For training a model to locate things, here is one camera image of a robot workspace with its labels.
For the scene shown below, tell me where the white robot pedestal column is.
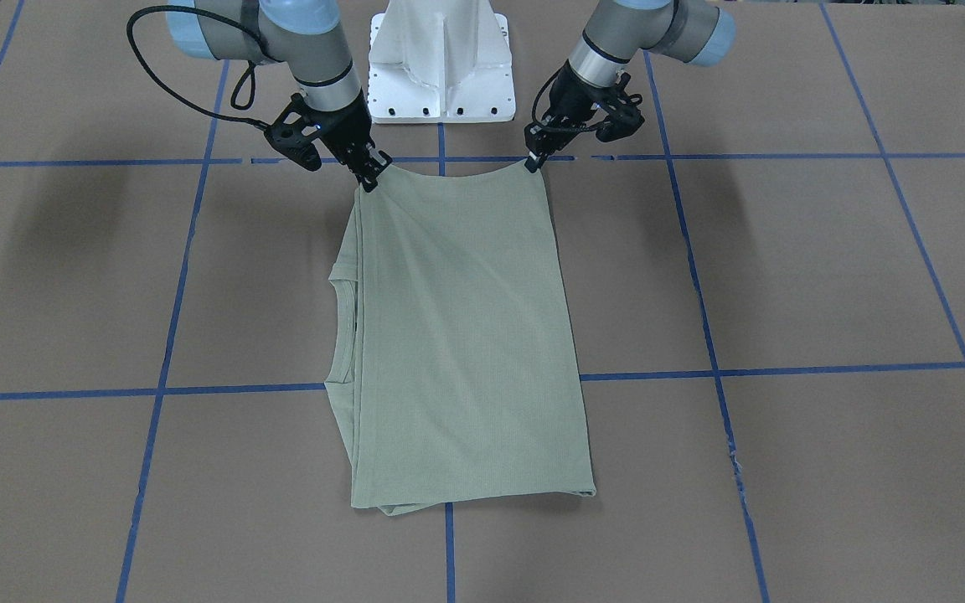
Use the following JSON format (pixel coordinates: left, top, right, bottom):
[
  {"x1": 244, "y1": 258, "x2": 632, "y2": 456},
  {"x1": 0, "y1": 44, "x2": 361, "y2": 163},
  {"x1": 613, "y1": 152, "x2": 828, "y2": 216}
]
[{"x1": 365, "y1": 1, "x2": 517, "y2": 125}]

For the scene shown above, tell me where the olive green long-sleeve shirt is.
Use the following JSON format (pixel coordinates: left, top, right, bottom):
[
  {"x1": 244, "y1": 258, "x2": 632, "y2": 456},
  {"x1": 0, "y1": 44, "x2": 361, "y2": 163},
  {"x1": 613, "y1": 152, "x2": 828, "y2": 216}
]
[{"x1": 324, "y1": 162, "x2": 596, "y2": 516}]

